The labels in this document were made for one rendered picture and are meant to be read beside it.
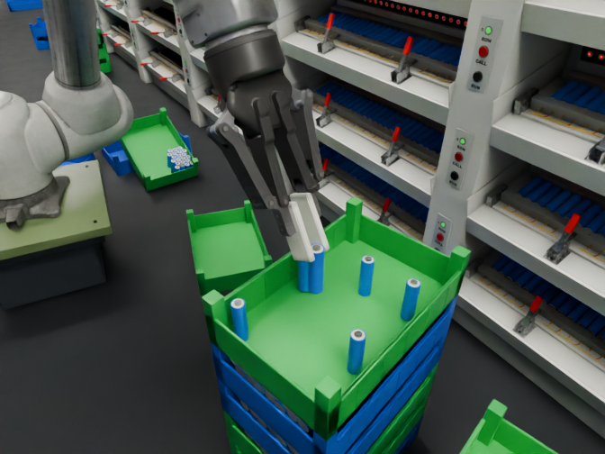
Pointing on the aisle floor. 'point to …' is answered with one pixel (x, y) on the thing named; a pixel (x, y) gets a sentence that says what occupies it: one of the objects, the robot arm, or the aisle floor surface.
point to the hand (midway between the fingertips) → (302, 227)
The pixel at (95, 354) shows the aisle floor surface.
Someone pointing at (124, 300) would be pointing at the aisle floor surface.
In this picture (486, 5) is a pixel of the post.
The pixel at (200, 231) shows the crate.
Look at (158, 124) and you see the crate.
